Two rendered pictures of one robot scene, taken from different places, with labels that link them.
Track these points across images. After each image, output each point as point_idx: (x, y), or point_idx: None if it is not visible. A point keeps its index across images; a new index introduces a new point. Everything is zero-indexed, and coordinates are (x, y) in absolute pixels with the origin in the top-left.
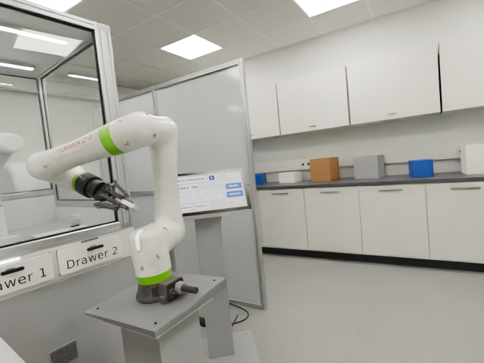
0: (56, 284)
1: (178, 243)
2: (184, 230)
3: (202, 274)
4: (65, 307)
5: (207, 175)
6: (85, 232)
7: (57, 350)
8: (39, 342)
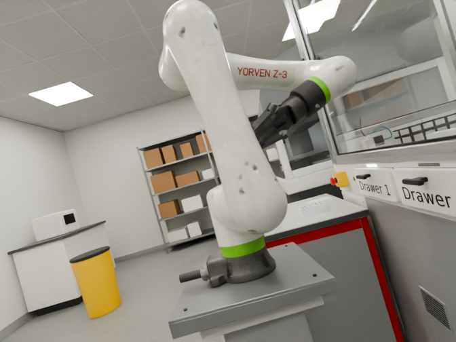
0: (408, 212)
1: (239, 229)
2: (230, 213)
3: None
4: (423, 248)
5: None
6: (418, 149)
7: (426, 293)
8: (410, 267)
